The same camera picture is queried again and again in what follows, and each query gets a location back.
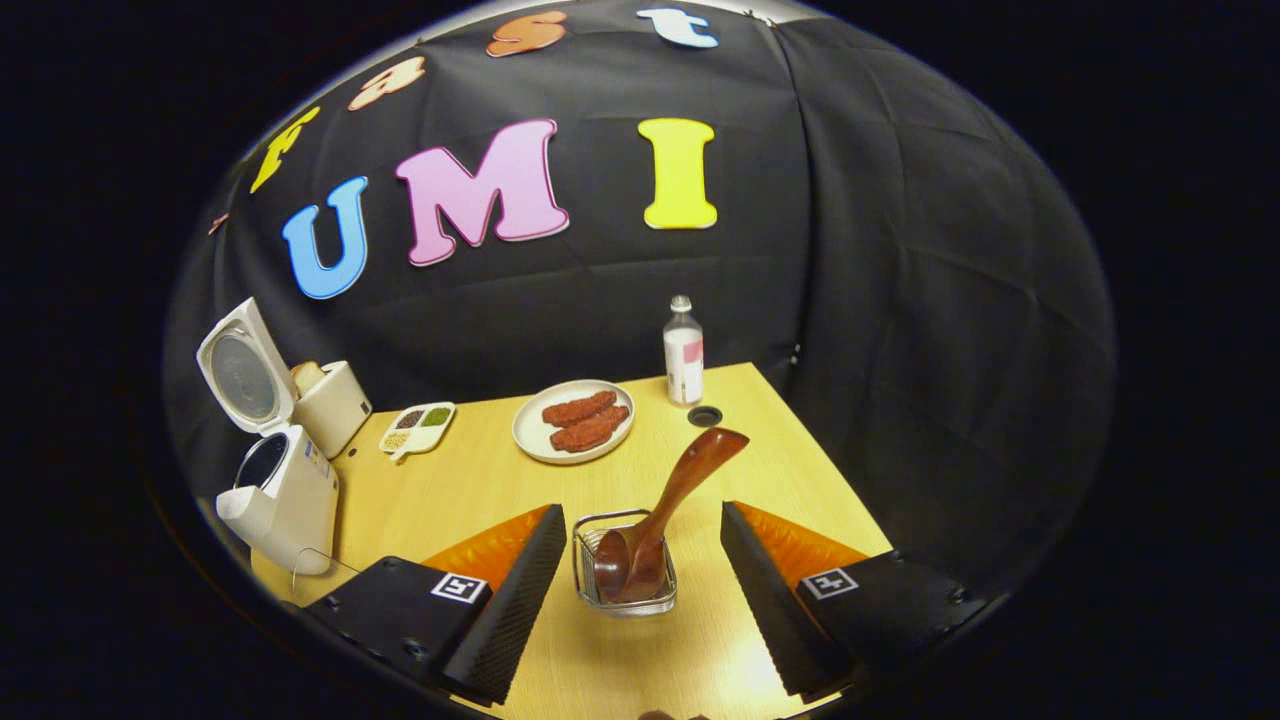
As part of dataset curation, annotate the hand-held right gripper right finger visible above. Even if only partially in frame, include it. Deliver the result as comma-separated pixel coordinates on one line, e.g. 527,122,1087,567
718,500,991,701

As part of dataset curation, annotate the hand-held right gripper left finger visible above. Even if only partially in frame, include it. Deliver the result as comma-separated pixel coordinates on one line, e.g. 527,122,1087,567
300,503,567,707

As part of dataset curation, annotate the metal wire chopstick holder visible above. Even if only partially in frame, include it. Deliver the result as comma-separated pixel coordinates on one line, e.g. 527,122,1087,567
572,509,678,617

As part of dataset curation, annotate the brown wooden spoon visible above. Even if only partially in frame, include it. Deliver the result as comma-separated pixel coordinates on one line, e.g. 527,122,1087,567
593,427,751,603

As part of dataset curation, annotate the white rice cooker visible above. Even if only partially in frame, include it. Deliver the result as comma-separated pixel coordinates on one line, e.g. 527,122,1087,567
196,297,341,577

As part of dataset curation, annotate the white round plate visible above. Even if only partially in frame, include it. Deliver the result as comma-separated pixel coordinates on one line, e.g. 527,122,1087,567
512,379,636,466

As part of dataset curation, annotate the red sausage piece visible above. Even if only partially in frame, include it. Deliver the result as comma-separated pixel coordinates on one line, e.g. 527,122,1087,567
549,405,631,453
541,390,618,428

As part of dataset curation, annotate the white divided grain dish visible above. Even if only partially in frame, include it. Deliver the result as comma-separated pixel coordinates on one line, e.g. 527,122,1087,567
378,401,457,463

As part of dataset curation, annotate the white toaster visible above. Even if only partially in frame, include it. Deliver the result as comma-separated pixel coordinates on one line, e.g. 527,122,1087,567
290,360,373,459

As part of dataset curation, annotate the clear bottle with pink label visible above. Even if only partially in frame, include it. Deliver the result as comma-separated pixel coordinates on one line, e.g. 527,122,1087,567
663,295,705,407

